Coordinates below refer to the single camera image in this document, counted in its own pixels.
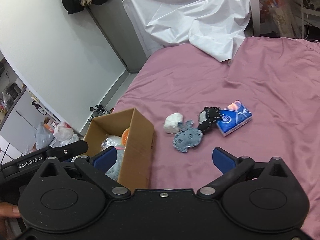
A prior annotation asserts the grey door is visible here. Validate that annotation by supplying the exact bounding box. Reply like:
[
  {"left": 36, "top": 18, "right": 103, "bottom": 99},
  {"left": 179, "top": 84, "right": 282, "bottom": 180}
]
[{"left": 87, "top": 0, "right": 147, "bottom": 74}]

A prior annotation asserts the cream burger plush toy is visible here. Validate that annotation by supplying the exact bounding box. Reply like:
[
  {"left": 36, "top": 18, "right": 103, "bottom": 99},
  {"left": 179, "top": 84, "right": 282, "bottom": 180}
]
[{"left": 121, "top": 128, "right": 130, "bottom": 146}]

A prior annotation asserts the white red plastic bag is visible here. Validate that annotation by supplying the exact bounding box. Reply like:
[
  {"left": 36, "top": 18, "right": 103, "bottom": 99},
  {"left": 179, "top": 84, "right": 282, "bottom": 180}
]
[{"left": 53, "top": 122, "right": 74, "bottom": 141}]

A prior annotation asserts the blue denim bunny plush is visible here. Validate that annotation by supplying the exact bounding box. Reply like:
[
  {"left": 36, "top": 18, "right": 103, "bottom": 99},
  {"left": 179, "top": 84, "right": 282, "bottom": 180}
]
[{"left": 172, "top": 120, "right": 203, "bottom": 153}]

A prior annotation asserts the grey sneaker far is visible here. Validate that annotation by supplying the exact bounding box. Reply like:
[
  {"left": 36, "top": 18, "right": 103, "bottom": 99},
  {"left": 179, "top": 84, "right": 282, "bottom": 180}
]
[{"left": 89, "top": 105, "right": 111, "bottom": 116}]

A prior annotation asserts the blue tissue pack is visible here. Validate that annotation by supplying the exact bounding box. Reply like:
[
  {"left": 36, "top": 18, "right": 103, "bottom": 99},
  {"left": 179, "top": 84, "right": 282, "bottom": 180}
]
[{"left": 216, "top": 100, "right": 252, "bottom": 137}]

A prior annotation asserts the person's left hand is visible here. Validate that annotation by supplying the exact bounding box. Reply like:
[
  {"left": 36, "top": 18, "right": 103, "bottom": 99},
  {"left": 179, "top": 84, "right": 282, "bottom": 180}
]
[{"left": 0, "top": 202, "right": 21, "bottom": 239}]

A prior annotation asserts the clear bubble wrap bag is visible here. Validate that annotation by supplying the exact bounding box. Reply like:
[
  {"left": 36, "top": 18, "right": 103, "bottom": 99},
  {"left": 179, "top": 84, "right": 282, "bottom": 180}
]
[{"left": 101, "top": 135, "right": 125, "bottom": 151}]

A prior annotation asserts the pink bed sheet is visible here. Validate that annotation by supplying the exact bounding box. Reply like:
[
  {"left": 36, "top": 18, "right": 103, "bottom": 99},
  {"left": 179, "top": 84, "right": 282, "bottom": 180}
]
[{"left": 115, "top": 37, "right": 319, "bottom": 239}]

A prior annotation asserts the grey plastic bag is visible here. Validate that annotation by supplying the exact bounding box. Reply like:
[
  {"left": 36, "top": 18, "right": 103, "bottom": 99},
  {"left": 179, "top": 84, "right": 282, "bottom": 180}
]
[{"left": 35, "top": 122, "right": 54, "bottom": 150}]

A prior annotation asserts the white soft wad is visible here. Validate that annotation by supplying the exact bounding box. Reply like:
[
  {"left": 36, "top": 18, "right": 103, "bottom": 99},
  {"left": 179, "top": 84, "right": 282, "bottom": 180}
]
[{"left": 163, "top": 112, "right": 183, "bottom": 134}]

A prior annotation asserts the black studded soft pouch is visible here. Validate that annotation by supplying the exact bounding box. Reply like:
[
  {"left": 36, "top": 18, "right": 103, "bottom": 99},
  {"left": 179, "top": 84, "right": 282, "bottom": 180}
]
[{"left": 197, "top": 107, "right": 222, "bottom": 133}]

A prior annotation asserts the white draped sheet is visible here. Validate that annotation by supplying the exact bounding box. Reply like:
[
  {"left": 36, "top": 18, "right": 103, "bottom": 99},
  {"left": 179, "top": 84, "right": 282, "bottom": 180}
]
[{"left": 123, "top": 0, "right": 251, "bottom": 62}]

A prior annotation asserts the brown cardboard box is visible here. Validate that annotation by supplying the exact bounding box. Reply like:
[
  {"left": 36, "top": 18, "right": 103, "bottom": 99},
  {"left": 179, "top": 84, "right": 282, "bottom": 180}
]
[{"left": 84, "top": 108, "right": 154, "bottom": 191}]

